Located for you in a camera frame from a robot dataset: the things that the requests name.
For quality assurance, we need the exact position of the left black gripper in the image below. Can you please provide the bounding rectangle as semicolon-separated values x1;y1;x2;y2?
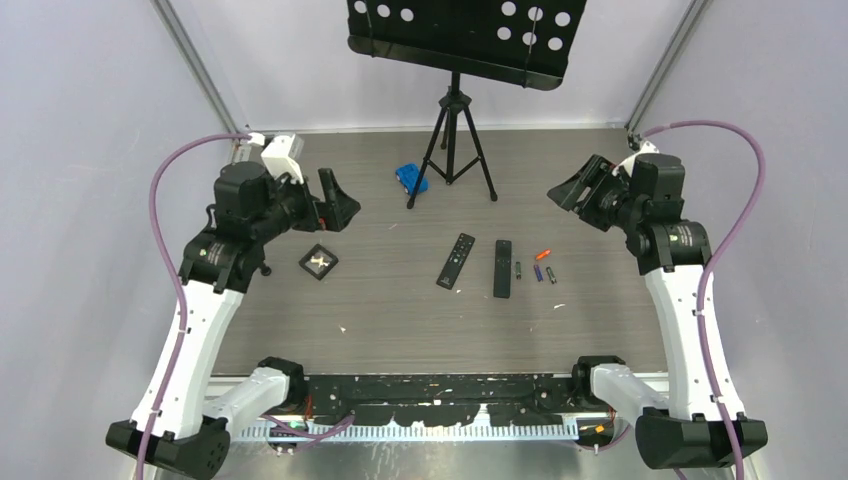
252;167;359;243

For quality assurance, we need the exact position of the black square frame box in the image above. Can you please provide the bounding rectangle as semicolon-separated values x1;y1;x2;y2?
298;244;339;281

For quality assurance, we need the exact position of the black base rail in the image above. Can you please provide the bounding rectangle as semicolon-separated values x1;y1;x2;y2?
270;373;612;427

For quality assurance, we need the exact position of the black remote with buttons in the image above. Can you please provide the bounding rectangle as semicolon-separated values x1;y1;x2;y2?
436;233;475;290

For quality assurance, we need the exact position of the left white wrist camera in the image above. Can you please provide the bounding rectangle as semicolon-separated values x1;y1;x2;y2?
261;133;305;184

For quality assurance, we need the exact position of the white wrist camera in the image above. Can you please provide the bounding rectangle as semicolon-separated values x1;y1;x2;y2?
261;133;305;184
612;140;662;177

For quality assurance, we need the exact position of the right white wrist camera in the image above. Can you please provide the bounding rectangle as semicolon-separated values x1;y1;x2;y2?
612;140;662;177

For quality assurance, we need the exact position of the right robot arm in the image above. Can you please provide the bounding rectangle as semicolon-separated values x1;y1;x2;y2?
548;153;768;470

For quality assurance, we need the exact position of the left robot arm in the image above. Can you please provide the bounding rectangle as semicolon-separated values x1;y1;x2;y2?
105;162;361;479

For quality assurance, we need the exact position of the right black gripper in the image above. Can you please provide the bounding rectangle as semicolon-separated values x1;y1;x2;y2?
547;154;644;232

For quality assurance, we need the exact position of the plain black remote control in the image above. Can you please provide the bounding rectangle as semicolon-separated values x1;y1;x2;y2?
493;239;512;299

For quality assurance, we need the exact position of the blue toy car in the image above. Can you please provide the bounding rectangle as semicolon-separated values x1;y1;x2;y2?
395;163;420;196

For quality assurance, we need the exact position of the black music stand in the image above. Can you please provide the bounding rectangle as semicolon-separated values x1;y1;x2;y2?
346;1;587;200

